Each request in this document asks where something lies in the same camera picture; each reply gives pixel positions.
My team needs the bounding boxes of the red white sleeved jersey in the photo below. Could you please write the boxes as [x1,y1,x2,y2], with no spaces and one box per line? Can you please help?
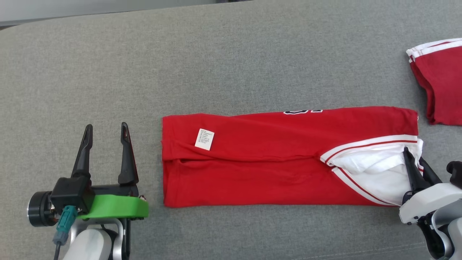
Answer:
[161,106,424,208]

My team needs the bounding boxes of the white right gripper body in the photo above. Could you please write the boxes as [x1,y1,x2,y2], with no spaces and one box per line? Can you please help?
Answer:
[399,182,462,225]

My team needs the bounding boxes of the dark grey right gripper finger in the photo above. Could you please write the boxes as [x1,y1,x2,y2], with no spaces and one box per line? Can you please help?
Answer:
[419,157,443,187]
[403,147,430,192]

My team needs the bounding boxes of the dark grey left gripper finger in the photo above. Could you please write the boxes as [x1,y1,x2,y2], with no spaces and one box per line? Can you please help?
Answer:
[118,122,139,186]
[71,124,93,178]

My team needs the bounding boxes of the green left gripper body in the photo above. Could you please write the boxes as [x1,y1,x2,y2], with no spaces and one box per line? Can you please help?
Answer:
[77,184,149,220]

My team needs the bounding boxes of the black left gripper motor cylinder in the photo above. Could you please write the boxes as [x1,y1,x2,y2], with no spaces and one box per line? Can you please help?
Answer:
[28,191,56,227]

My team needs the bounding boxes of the red shorts white waistband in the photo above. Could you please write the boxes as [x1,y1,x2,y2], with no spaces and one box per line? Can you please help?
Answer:
[406,38,462,126]

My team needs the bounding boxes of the black left cable teal plug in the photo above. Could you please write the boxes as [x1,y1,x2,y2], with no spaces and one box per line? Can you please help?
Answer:
[52,205,78,260]

